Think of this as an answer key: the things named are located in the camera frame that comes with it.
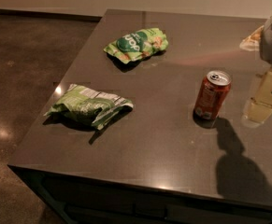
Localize green chip bag with logo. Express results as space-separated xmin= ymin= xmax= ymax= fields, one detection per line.
xmin=104 ymin=28 xmax=168 ymax=64

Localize dark cabinet drawers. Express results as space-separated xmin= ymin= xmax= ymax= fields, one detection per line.
xmin=11 ymin=166 xmax=272 ymax=224

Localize crumpled green chip bag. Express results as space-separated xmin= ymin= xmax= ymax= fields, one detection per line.
xmin=45 ymin=84 xmax=134 ymax=130

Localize red coke can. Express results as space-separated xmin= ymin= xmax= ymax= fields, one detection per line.
xmin=193 ymin=70 xmax=232 ymax=120

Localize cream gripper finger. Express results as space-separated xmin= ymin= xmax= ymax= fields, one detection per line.
xmin=243 ymin=66 xmax=272 ymax=124

